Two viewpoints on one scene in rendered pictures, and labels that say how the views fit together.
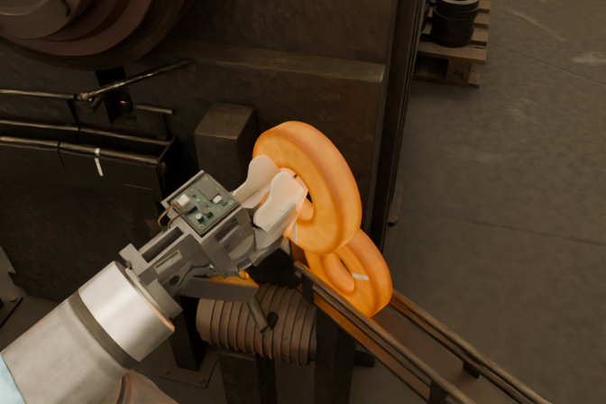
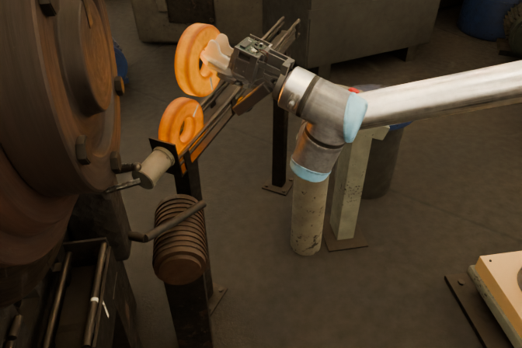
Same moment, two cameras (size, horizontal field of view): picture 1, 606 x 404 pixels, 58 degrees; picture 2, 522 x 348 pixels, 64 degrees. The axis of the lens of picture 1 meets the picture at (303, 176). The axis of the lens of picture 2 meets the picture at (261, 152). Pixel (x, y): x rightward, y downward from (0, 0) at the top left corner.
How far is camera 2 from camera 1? 1.07 m
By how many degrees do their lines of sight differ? 81
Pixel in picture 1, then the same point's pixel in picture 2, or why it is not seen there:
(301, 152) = (207, 29)
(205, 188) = (245, 43)
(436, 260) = not seen: hidden behind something
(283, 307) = (179, 208)
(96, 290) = (306, 74)
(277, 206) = (227, 51)
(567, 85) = not seen: outside the picture
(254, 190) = (219, 59)
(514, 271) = not seen: hidden behind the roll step
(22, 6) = (104, 123)
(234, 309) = (189, 233)
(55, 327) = (327, 84)
